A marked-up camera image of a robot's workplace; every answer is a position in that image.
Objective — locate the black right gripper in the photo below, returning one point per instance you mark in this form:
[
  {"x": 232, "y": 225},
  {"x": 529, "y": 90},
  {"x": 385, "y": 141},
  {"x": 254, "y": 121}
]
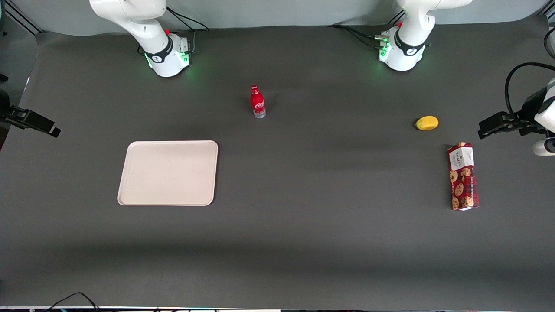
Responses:
[{"x": 4, "y": 105}]

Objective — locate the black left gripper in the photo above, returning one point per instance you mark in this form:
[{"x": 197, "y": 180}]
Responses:
[{"x": 530, "y": 107}]

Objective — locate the red coke bottle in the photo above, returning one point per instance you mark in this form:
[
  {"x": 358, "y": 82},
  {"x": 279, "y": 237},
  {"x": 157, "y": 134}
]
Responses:
[{"x": 257, "y": 103}]

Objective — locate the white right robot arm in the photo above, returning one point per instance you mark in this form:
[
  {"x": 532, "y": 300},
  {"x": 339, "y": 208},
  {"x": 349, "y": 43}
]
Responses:
[{"x": 147, "y": 30}]

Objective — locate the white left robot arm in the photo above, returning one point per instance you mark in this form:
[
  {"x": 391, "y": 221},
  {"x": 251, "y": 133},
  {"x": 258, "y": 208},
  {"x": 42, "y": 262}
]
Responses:
[{"x": 409, "y": 39}]

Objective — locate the beige plastic tray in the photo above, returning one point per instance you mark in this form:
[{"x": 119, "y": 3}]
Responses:
[{"x": 168, "y": 173}]

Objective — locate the black background fixture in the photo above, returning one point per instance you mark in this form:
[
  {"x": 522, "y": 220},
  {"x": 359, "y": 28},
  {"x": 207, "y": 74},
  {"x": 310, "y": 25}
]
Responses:
[{"x": 2, "y": 78}]

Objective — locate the red cookie box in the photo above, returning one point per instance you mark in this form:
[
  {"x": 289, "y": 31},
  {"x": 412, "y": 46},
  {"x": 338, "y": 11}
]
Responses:
[{"x": 463, "y": 182}]

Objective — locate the yellow lemon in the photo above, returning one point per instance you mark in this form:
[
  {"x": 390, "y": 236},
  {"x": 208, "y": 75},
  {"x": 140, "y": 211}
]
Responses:
[{"x": 427, "y": 123}]

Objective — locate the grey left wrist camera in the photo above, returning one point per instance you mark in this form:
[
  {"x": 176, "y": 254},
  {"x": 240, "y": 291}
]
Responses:
[{"x": 544, "y": 147}]

